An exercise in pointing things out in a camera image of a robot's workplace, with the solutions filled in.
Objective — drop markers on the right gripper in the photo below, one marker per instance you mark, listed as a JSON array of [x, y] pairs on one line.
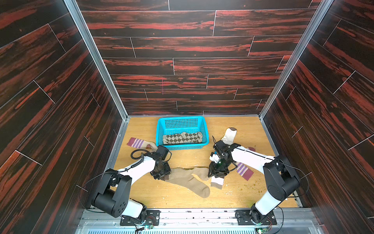
[[216, 168]]

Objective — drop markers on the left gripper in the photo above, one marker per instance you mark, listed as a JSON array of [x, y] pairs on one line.
[[167, 171]]

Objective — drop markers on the white brown striped sock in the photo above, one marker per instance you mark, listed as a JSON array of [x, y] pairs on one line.
[[228, 138]]

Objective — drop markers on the tan ribbed sock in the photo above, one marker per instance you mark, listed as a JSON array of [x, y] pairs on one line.
[[201, 172], [185, 178]]

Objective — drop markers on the purple striped sock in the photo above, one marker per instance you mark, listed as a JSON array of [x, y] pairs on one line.
[[244, 171], [142, 144]]

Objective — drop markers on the tan ribbed sock front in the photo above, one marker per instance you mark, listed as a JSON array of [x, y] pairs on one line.
[[185, 178]]

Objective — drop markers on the argyle sock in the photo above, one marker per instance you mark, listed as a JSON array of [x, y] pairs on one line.
[[174, 139], [192, 137]]

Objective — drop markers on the turquoise plastic basket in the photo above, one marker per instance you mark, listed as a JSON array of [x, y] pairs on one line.
[[179, 125]]

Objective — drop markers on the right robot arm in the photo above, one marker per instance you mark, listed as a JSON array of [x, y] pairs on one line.
[[281, 178]]

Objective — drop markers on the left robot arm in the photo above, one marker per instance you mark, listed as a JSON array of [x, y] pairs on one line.
[[112, 194]]

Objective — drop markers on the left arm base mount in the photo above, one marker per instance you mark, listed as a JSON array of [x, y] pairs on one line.
[[147, 217]]

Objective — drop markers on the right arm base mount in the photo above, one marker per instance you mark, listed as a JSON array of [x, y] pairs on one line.
[[249, 217]]

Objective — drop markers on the metal front rail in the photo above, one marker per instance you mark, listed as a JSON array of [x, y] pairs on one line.
[[205, 221]]

